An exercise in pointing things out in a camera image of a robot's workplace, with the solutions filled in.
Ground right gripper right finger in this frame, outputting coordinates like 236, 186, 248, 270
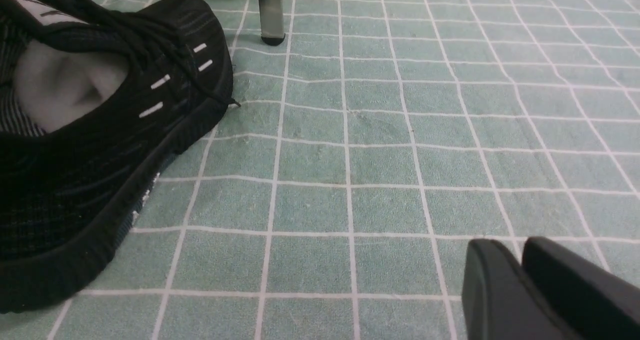
522, 236, 640, 340

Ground green checked floor mat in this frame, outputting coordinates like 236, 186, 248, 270
1, 0, 640, 340

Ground black knit sneaker right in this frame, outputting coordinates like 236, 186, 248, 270
0, 0, 236, 314

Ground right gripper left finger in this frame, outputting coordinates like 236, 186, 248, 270
461, 239, 582, 340

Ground silver metal shoe rack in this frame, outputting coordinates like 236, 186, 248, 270
258, 0, 286, 47

